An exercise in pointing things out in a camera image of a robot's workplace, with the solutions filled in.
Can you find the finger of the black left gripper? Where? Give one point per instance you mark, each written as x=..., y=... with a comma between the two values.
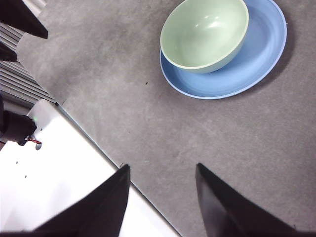
x=19, y=17
x=6, y=53

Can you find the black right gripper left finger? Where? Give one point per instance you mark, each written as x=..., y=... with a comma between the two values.
x=93, y=209

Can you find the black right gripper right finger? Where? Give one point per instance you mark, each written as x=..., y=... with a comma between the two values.
x=229, y=214

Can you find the blue round plate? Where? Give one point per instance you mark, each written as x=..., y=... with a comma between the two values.
x=222, y=84

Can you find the green ribbed bowl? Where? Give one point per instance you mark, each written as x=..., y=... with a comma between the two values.
x=205, y=37

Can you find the grey ribbed aluminium rail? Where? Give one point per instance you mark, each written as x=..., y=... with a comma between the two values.
x=14, y=79

